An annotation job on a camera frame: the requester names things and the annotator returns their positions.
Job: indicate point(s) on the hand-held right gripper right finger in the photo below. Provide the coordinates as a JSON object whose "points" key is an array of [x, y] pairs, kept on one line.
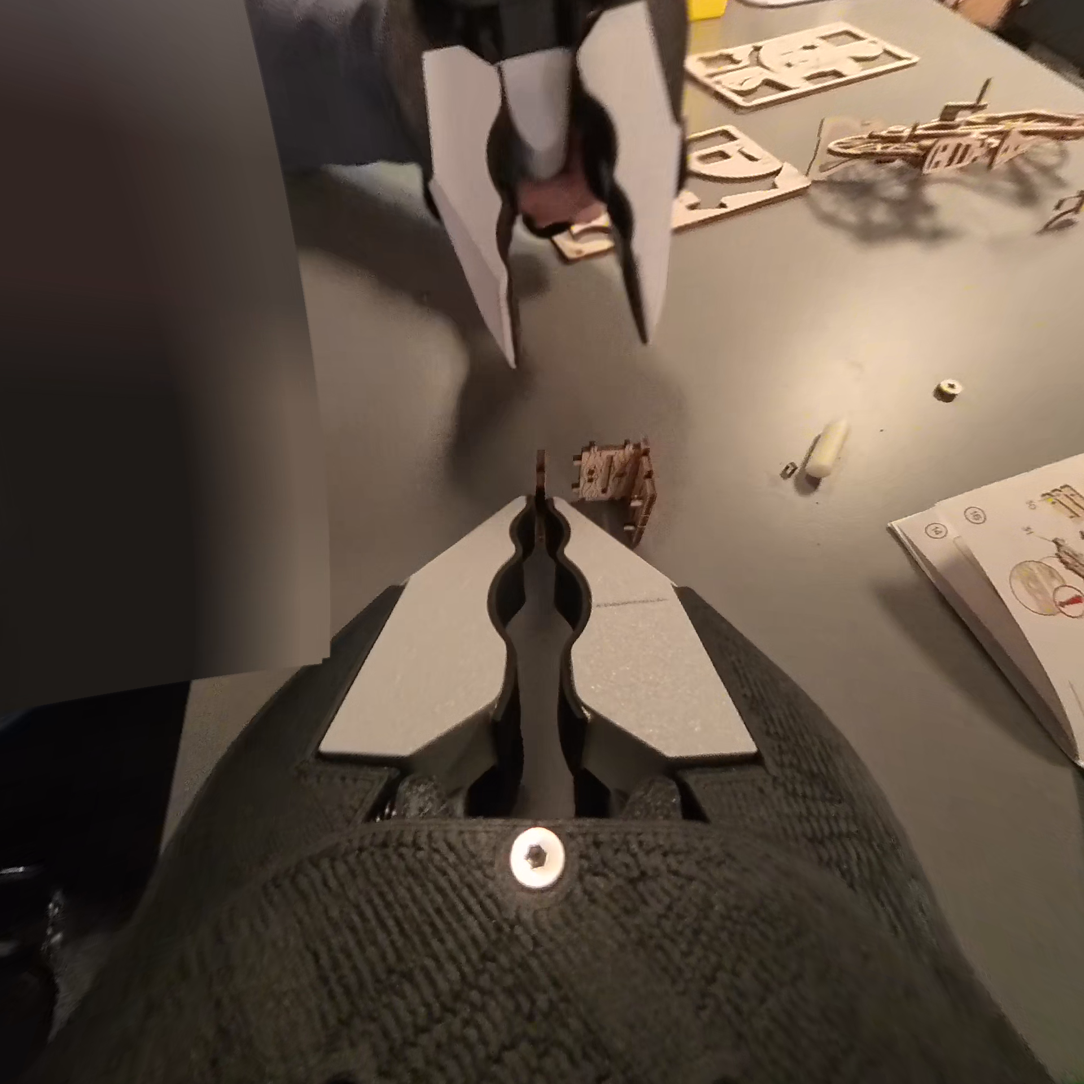
{"points": [[652, 677]]}

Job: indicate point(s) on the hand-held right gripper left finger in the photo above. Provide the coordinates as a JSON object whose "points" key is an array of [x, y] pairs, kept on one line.
{"points": [[406, 669]]}

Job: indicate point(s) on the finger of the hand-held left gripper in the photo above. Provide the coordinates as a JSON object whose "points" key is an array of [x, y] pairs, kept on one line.
{"points": [[461, 169], [652, 127]]}

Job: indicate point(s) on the small wooden model subassembly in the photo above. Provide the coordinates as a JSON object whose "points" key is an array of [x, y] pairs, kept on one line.
{"points": [[614, 483]]}

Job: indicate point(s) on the small wooden part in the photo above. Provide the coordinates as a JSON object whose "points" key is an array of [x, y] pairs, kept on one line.
{"points": [[541, 474]]}

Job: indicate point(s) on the partly built wooden model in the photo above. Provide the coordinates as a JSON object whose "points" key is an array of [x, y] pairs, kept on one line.
{"points": [[948, 144]]}

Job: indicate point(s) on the person's left hand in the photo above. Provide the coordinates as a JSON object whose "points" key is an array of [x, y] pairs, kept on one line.
{"points": [[555, 196]]}

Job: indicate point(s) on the wooden sheet with semicircle cutout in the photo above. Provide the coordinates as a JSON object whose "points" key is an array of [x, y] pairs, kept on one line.
{"points": [[766, 185]]}

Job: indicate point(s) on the yellow object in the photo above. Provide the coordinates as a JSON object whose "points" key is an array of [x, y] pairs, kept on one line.
{"points": [[710, 8]]}

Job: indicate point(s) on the rectangular wooden part sheet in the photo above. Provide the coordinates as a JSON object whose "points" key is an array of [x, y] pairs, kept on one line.
{"points": [[800, 63]]}

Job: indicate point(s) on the white wax stick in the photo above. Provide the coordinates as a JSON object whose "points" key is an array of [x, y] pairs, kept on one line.
{"points": [[827, 447]]}

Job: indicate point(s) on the open instruction booklet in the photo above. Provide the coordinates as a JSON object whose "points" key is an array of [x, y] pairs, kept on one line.
{"points": [[1008, 593]]}

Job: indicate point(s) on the loose curved wooden part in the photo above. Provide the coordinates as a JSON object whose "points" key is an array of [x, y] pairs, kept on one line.
{"points": [[1063, 212]]}

